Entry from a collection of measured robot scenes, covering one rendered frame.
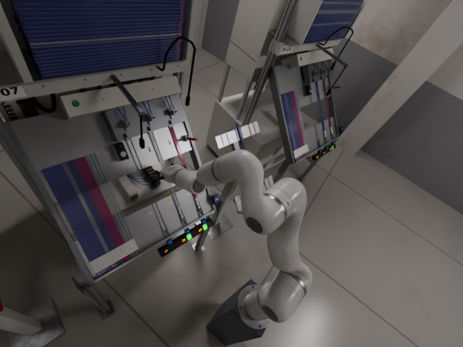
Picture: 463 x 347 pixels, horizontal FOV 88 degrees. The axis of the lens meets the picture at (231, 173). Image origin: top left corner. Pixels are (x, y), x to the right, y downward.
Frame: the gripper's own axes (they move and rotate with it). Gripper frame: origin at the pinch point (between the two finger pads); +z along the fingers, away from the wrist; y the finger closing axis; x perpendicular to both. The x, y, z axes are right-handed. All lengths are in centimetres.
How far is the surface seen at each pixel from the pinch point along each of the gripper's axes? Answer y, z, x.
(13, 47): 37, -16, -56
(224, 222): -56, 43, 85
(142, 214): 17.8, -1.9, 16.3
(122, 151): 16.5, -0.9, -15.9
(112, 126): 16.6, -0.3, -27.0
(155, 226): 14.5, -3.4, 24.6
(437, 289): -192, -94, 186
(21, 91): 40, -3, -45
